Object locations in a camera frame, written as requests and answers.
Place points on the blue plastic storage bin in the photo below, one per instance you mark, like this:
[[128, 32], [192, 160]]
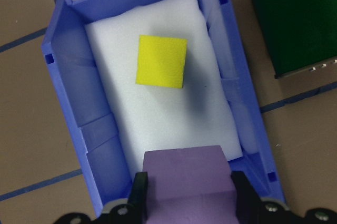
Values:
[[68, 76]]

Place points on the yellow foam cube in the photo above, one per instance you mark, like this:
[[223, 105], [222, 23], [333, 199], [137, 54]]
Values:
[[160, 60]]

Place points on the green conveyor belt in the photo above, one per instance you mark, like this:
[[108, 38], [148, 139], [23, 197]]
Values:
[[295, 23]]

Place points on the white foam pad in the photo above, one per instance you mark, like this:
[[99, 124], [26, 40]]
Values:
[[158, 118]]

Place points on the purple foam cube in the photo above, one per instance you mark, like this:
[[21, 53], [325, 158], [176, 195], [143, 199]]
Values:
[[184, 176]]

